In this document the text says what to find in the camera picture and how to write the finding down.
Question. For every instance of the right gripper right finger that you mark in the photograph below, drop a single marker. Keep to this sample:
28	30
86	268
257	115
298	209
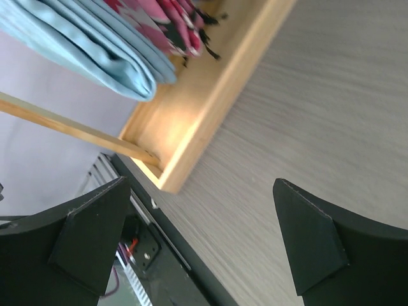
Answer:
338	257

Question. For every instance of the pink camouflage trousers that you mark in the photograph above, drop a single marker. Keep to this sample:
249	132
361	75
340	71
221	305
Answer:
174	27

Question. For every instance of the wooden clothes rack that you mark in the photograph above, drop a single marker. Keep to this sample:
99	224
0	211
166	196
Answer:
166	137

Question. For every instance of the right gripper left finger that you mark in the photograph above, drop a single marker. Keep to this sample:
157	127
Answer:
64	255

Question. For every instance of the light blue trousers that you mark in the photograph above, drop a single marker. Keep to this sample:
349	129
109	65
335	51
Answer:
90	38

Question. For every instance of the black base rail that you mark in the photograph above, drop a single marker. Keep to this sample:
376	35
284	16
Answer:
166	266

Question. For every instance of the white slotted cable duct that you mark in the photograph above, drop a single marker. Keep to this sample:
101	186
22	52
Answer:
134	281

